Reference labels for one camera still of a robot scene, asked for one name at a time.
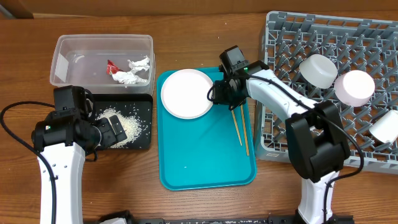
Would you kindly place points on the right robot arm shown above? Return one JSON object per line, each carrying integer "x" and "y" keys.
{"x": 317, "y": 143}

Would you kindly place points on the white napkin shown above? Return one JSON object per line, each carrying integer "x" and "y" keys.
{"x": 131, "y": 77}

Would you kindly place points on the teal serving tray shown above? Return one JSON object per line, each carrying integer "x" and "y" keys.
{"x": 204, "y": 152}

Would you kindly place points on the grey dishwasher rack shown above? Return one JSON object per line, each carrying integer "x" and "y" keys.
{"x": 288, "y": 38}

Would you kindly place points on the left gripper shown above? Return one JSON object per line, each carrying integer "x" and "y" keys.
{"x": 111, "y": 137}

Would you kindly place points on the red snack wrapper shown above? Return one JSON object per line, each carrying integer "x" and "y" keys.
{"x": 111, "y": 68}

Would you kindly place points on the medium white bowl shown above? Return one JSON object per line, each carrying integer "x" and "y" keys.
{"x": 354, "y": 88}

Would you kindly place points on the grey bowl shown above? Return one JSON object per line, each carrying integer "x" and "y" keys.
{"x": 319, "y": 71}

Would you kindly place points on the large white plate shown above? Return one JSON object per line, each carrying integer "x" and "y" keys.
{"x": 184, "y": 93}

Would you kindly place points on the clear plastic bin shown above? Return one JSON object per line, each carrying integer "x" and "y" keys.
{"x": 82, "y": 60}

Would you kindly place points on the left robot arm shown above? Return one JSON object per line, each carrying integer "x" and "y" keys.
{"x": 63, "y": 140}

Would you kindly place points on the black plastic tray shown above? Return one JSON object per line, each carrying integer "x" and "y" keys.
{"x": 143, "y": 101}

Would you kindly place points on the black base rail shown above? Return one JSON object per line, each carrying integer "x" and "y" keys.
{"x": 127, "y": 217}

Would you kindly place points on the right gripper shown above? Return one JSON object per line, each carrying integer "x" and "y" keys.
{"x": 222, "y": 95}

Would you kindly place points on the white rice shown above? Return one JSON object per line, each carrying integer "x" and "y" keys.
{"x": 136, "y": 126}

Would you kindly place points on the small white cup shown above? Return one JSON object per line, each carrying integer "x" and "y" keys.
{"x": 385, "y": 129}

